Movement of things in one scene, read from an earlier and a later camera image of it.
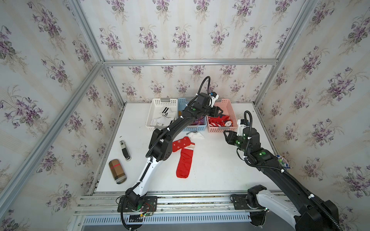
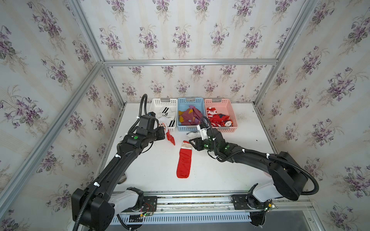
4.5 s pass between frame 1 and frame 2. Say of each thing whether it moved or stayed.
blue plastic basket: stayed
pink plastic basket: stayed
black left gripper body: moved
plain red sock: stayed
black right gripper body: moved
